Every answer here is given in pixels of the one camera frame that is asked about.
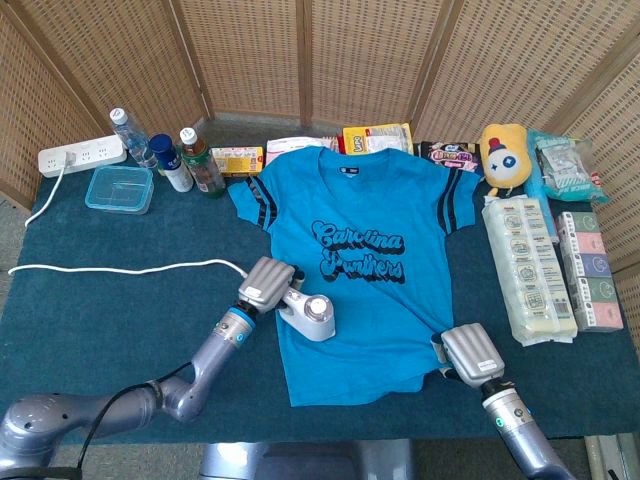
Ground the blue printed t-shirt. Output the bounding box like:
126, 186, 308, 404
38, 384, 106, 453
227, 146, 482, 408

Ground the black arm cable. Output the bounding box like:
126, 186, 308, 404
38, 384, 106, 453
77, 360, 194, 480

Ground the white handheld garment steamer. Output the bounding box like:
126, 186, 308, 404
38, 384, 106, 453
277, 287, 337, 344

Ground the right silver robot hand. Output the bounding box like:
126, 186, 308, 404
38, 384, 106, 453
430, 322, 506, 389

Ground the clear container blue lid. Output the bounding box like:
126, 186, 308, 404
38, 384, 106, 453
84, 165, 155, 215

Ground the yellow plush toy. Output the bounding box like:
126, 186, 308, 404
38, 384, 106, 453
478, 123, 530, 198

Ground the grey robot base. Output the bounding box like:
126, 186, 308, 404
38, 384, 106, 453
199, 438, 416, 480

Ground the green tea bottle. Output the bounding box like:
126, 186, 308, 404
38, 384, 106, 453
178, 127, 227, 199

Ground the dark teal table cloth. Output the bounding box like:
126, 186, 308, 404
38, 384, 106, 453
0, 159, 640, 447

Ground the white bottle blue cap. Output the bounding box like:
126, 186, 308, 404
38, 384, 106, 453
148, 133, 195, 194

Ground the wicker folding screen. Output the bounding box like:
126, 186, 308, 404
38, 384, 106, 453
0, 0, 640, 354

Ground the white pink package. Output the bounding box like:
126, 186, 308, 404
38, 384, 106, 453
264, 135, 341, 167

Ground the yellow snack box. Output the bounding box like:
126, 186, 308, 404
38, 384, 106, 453
210, 145, 265, 179

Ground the white folded cloth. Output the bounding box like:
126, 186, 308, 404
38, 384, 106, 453
481, 196, 579, 347

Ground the light blue tube package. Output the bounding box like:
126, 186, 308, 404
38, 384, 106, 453
523, 169, 560, 244

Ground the teal snack bag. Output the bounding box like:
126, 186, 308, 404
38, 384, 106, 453
524, 128, 611, 205

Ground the white power strip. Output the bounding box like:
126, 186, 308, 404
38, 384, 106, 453
38, 134, 128, 179

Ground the clear water bottle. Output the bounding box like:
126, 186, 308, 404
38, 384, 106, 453
109, 107, 159, 170

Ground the dark pink snack package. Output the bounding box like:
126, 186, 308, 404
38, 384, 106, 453
417, 139, 484, 176

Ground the thin white cable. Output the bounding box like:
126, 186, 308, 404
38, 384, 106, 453
7, 149, 250, 280

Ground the pastel tissue box pack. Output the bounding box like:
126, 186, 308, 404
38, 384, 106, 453
554, 210, 625, 334

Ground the yellow snack bag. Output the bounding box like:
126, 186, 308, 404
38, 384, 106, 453
341, 122, 415, 156

